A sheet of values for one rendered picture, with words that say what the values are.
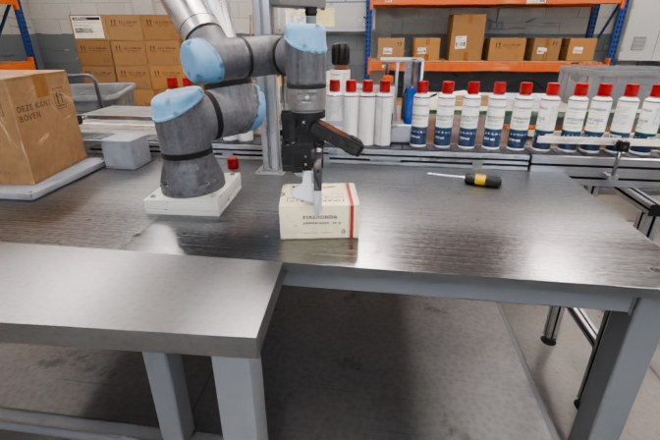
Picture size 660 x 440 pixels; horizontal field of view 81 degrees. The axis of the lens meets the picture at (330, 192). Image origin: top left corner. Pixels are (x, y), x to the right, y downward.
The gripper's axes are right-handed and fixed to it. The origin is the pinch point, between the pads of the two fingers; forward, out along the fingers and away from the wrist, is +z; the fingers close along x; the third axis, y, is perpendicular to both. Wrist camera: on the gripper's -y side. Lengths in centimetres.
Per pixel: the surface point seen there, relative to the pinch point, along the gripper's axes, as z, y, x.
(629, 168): 3, -93, -30
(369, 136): -3.3, -17.0, -44.9
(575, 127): -8, -76, -35
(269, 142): -3.6, 14.0, -36.8
